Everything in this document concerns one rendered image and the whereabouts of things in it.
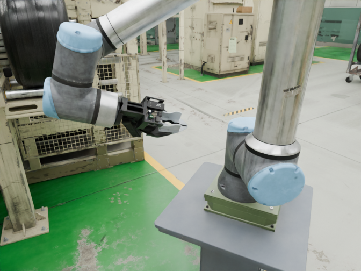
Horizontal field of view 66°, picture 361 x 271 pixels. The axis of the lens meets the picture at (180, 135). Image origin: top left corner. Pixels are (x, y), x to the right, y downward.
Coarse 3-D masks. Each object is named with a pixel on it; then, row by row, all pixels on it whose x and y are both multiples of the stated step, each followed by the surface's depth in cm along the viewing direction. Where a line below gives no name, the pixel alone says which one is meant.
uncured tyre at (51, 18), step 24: (0, 0) 120; (24, 0) 121; (48, 0) 125; (0, 24) 121; (24, 24) 121; (48, 24) 125; (24, 48) 124; (48, 48) 128; (24, 72) 131; (48, 72) 136
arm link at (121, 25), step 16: (144, 0) 69; (160, 0) 68; (176, 0) 69; (192, 0) 70; (112, 16) 70; (128, 16) 69; (144, 16) 69; (160, 16) 71; (112, 32) 70; (128, 32) 71; (112, 48) 73
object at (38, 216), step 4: (36, 212) 182; (36, 216) 183; (40, 216) 184; (44, 216) 186; (8, 224) 176; (4, 228) 176; (8, 228) 177; (24, 228) 173; (24, 232) 172; (24, 236) 172
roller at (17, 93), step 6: (6, 90) 139; (12, 90) 139; (18, 90) 140; (24, 90) 141; (30, 90) 142; (36, 90) 143; (42, 90) 144; (6, 96) 138; (12, 96) 139; (18, 96) 140; (24, 96) 142; (30, 96) 143
